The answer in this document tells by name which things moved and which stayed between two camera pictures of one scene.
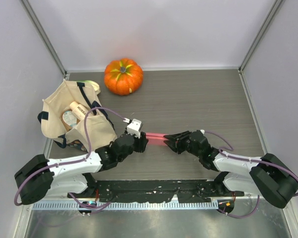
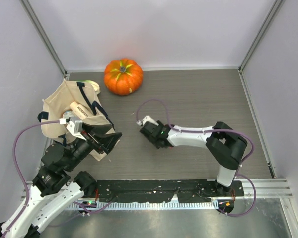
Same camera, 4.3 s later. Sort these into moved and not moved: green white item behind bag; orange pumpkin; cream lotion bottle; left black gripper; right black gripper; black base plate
Moved: left black gripper; right black gripper
Not moved: green white item behind bag; cream lotion bottle; orange pumpkin; black base plate
